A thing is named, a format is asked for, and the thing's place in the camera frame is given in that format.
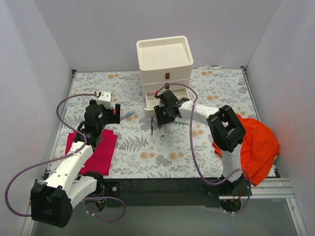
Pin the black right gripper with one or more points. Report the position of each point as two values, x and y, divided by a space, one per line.
161 115

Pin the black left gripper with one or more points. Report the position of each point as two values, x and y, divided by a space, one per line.
112 116

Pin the mint green highlighter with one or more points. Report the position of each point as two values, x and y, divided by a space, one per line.
181 121

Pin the white bottom drawer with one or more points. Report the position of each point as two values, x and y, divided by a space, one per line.
151 101

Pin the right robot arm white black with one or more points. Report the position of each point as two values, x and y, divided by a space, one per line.
226 129

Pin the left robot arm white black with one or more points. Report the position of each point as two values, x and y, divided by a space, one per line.
53 201

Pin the blue capped white pen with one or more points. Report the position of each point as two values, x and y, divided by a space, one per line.
127 115

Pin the dark blue pen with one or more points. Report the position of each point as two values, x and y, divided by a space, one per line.
152 129

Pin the floral patterned table mat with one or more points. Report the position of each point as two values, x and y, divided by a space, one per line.
135 155

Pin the magenta folded cloth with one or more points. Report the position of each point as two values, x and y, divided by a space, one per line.
101 155

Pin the white stacked drawer unit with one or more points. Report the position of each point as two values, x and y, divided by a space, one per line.
163 60

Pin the orange crumpled cloth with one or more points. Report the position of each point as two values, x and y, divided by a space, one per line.
259 150

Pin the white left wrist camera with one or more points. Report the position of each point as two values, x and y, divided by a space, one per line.
104 98

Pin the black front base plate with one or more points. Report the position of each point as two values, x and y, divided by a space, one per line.
145 192

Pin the aluminium front frame rail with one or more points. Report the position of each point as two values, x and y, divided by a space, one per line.
270 209

